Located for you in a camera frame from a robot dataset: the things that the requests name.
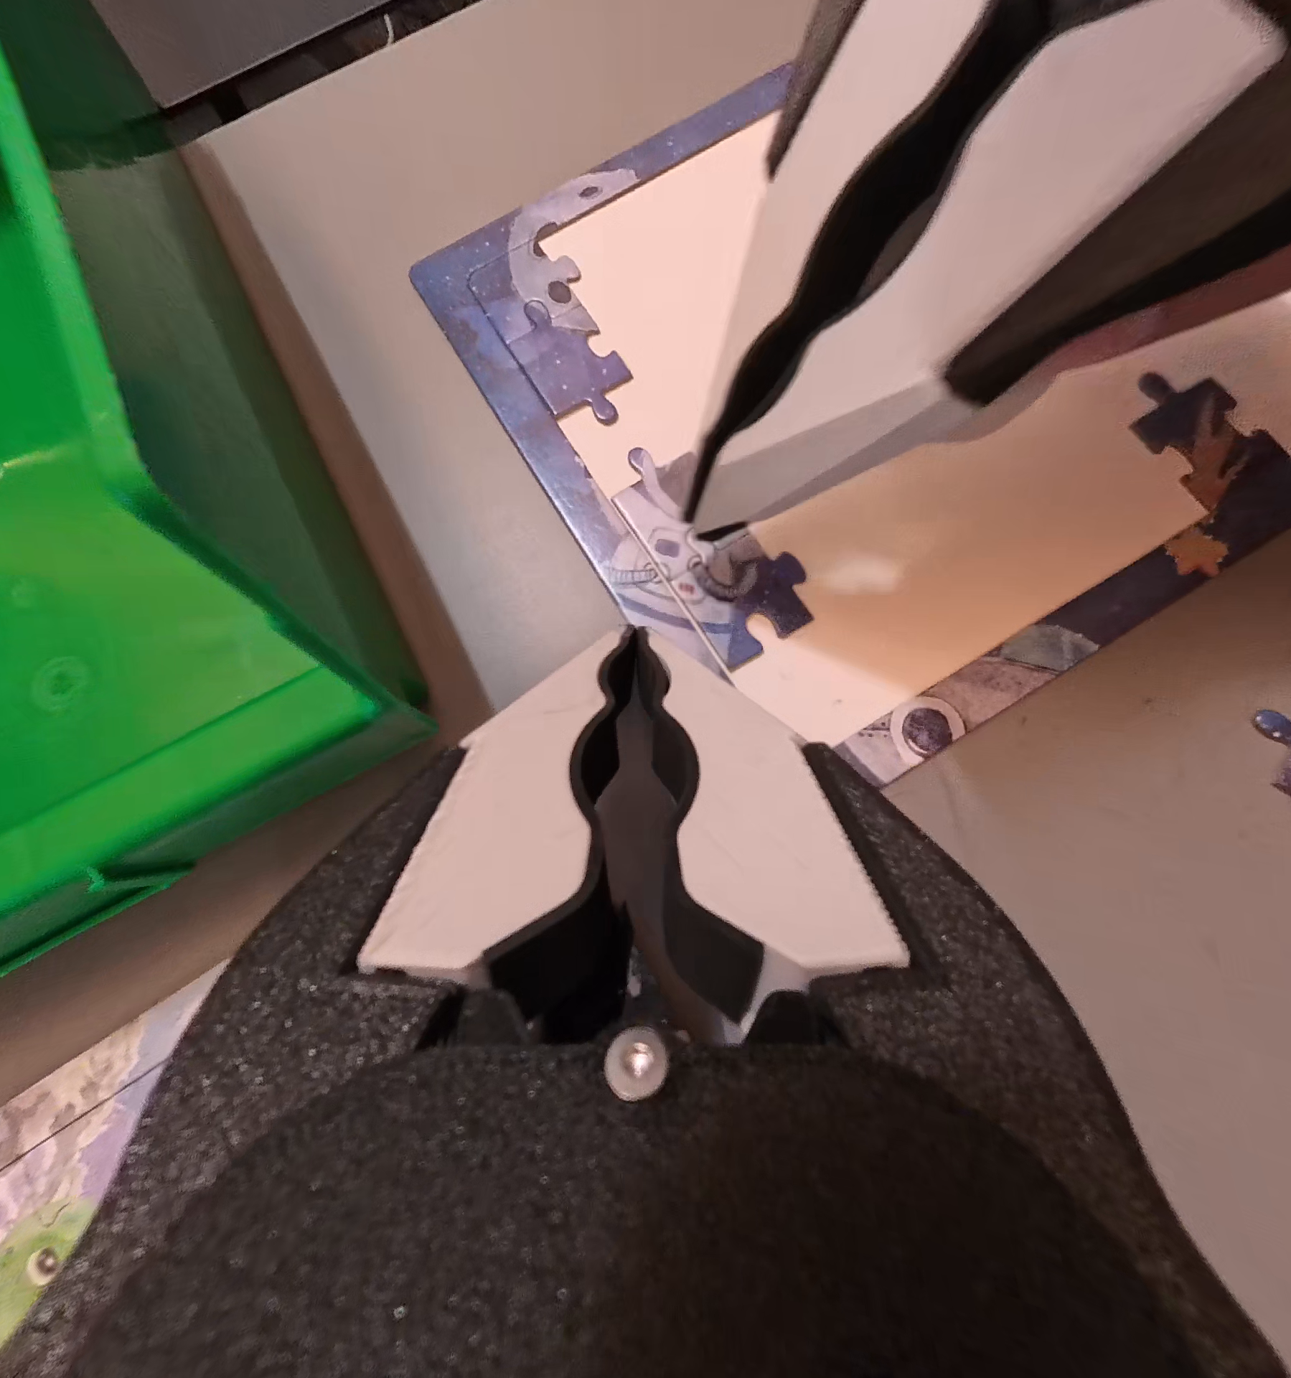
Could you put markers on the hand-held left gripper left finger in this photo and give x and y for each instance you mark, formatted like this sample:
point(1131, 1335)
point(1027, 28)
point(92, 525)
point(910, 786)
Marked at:
point(484, 850)

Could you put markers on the blue astronaut puzzle piece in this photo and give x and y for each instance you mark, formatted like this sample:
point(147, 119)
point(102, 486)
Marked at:
point(754, 613)

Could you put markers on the blue framed puzzle board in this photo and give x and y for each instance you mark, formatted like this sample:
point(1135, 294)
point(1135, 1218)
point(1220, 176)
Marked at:
point(925, 602)

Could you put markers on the green plastic bin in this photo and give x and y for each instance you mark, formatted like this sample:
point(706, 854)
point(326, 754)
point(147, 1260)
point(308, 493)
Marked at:
point(119, 538)

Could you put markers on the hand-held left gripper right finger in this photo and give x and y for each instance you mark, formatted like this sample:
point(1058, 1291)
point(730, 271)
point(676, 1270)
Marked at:
point(785, 860)

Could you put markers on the pink dinosaur puzzle board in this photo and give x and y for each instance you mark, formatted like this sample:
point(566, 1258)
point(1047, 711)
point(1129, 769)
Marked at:
point(22, 1184)

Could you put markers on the plain blue puzzle piece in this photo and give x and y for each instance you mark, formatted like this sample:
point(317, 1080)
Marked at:
point(570, 365)

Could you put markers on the blue grey puzzle piece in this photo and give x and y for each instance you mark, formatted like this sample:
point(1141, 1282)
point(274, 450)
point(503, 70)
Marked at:
point(554, 268)

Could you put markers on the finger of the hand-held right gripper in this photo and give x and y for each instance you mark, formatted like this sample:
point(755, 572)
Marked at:
point(1055, 204)
point(818, 161)

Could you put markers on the grey desk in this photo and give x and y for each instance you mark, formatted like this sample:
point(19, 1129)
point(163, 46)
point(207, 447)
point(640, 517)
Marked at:
point(1088, 914)

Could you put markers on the blue comet puzzle piece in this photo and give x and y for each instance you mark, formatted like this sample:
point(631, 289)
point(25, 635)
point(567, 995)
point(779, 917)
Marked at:
point(1205, 431)

